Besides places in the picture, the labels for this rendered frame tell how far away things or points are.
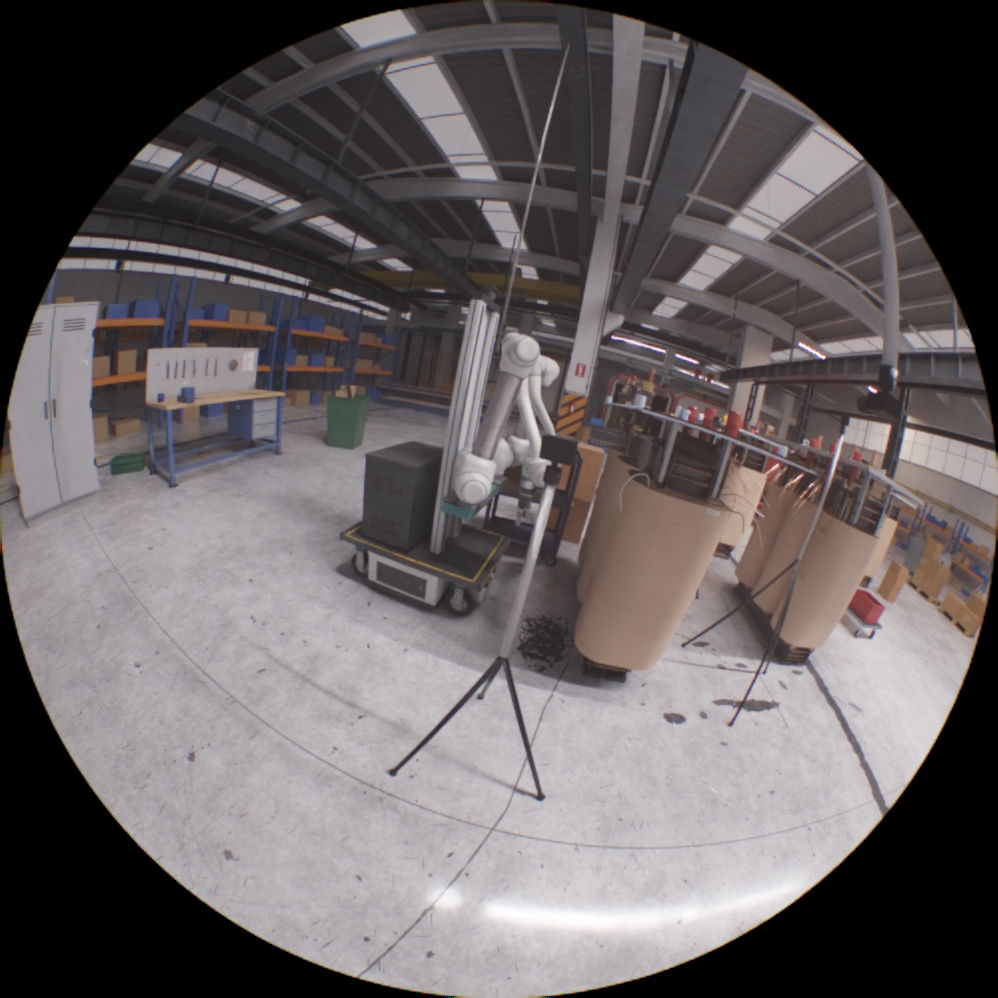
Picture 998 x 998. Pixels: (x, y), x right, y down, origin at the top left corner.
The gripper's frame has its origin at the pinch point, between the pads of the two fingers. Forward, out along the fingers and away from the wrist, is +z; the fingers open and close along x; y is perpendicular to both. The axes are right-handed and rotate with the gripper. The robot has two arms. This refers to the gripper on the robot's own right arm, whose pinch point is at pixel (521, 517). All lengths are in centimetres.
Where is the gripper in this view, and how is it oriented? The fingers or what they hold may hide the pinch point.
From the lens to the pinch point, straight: 179.6
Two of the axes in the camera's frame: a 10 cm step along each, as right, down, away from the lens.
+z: -1.9, 9.3, 3.3
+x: -2.6, 2.8, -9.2
